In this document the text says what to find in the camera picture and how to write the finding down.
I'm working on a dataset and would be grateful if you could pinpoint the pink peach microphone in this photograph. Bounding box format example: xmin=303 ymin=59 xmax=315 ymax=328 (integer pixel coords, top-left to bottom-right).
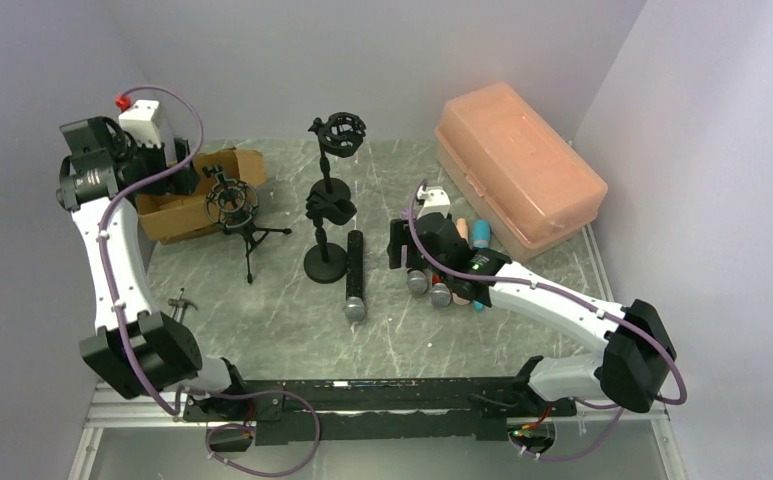
xmin=452 ymin=217 xmax=471 ymax=306

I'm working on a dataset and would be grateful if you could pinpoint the blue microphone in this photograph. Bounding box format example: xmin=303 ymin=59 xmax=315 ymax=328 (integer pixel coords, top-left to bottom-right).
xmin=470 ymin=219 xmax=493 ymax=313

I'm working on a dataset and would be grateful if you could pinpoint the red glitter microphone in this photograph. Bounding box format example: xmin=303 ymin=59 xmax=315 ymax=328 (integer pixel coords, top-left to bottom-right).
xmin=429 ymin=274 xmax=452 ymax=309

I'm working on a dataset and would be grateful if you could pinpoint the brown cardboard box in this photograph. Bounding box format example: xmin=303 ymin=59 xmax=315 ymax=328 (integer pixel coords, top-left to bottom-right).
xmin=136 ymin=147 xmax=266 ymax=244

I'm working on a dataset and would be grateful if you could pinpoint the black glitter microphone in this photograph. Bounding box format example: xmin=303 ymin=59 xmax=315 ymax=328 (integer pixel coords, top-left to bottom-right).
xmin=343 ymin=229 xmax=366 ymax=324

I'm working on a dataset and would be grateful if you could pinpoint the purple glitter microphone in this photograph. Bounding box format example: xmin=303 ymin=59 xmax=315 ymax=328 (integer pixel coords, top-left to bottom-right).
xmin=406 ymin=269 xmax=429 ymax=297

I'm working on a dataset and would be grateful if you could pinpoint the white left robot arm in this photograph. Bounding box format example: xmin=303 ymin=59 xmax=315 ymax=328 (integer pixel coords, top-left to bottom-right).
xmin=56 ymin=116 xmax=243 ymax=399

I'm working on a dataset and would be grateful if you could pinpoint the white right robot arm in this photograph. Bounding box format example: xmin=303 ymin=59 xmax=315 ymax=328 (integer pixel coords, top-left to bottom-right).
xmin=387 ymin=213 xmax=687 ymax=413

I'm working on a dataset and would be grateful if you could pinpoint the black round-base clip stand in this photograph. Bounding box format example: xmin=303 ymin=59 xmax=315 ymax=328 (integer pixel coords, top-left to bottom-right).
xmin=303 ymin=185 xmax=357 ymax=284

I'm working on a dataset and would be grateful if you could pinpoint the orange translucent plastic bin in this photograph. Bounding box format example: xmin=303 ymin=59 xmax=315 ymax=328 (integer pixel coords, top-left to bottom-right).
xmin=435 ymin=83 xmax=608 ymax=262

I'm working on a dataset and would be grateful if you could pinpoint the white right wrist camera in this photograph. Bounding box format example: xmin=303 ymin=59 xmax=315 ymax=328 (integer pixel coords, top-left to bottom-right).
xmin=415 ymin=186 xmax=451 ymax=218

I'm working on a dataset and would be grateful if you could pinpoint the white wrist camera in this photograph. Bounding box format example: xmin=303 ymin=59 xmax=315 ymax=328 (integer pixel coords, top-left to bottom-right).
xmin=115 ymin=95 xmax=163 ymax=148
xmin=415 ymin=186 xmax=451 ymax=218

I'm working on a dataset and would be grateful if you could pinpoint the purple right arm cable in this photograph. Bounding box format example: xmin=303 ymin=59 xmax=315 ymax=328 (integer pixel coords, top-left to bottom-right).
xmin=407 ymin=180 xmax=689 ymax=463

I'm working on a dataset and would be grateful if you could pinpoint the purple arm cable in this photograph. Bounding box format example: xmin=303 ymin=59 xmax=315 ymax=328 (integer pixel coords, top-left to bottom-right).
xmin=97 ymin=84 xmax=322 ymax=479
xmin=407 ymin=180 xmax=689 ymax=463

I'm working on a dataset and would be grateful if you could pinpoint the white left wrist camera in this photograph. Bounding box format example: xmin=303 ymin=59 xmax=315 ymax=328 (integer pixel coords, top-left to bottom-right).
xmin=115 ymin=95 xmax=163 ymax=148

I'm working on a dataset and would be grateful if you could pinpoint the black tripod shock-mount stand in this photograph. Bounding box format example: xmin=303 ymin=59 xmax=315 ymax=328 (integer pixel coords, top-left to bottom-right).
xmin=202 ymin=164 xmax=292 ymax=284

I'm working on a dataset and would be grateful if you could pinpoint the black round-base shock-mount stand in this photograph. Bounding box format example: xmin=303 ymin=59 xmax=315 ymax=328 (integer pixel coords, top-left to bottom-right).
xmin=308 ymin=112 xmax=366 ymax=201

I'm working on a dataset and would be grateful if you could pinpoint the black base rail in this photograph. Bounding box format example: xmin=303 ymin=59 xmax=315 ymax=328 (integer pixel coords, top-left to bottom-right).
xmin=184 ymin=377 xmax=577 ymax=446

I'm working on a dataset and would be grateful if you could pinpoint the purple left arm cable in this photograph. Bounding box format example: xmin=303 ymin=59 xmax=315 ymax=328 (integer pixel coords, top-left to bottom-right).
xmin=97 ymin=84 xmax=322 ymax=479

